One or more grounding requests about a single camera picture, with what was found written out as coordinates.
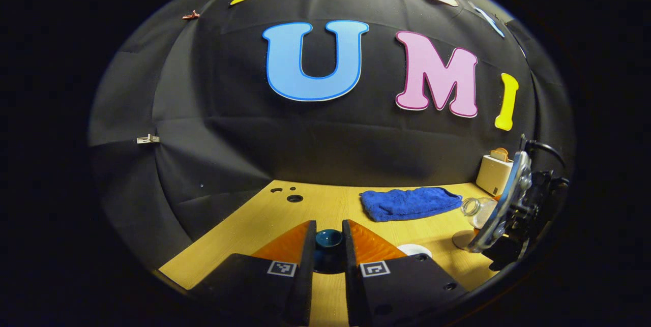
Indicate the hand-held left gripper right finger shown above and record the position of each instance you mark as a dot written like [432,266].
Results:
[352,286]

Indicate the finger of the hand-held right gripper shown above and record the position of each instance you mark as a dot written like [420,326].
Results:
[508,200]

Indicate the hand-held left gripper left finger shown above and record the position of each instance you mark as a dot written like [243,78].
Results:
[305,286]

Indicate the clear plastic water bottle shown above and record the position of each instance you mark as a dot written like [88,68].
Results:
[480,212]

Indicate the round brown coaster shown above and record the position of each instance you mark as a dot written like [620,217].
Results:
[462,240]

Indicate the white teacup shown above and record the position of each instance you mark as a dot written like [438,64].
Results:
[414,249]

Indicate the white toaster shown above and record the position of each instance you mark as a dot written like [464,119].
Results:
[492,174]

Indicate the toast bread slice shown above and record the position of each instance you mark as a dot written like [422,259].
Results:
[500,154]

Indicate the blue towel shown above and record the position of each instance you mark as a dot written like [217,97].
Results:
[407,204]

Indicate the black backdrop cloth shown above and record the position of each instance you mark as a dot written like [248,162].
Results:
[229,113]

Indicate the small white clip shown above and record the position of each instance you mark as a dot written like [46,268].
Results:
[148,139]

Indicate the small red clip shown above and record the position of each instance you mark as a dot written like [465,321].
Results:
[191,15]

